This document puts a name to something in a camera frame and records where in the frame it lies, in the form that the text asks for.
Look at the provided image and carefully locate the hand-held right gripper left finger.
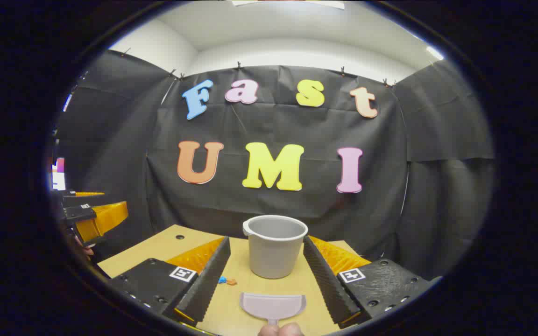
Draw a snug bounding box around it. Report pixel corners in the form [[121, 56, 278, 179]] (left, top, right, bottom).
[[107, 236, 231, 327]]

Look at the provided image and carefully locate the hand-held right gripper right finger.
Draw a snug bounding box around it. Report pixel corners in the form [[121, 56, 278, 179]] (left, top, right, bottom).
[[303, 236, 442, 329]]

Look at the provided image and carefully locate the light grey plastic dustpan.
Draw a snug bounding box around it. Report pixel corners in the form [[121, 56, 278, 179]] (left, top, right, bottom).
[[240, 293, 307, 326]]

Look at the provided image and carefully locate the grey plastic garbage bin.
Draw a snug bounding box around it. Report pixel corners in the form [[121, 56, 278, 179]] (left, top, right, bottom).
[[243, 215, 308, 280]]

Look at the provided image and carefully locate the wooden desktop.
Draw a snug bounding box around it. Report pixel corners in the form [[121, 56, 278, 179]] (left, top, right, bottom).
[[97, 224, 372, 336]]

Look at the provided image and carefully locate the large ceiling light panel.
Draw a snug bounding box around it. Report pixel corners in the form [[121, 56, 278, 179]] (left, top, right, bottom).
[[231, 0, 346, 10]]

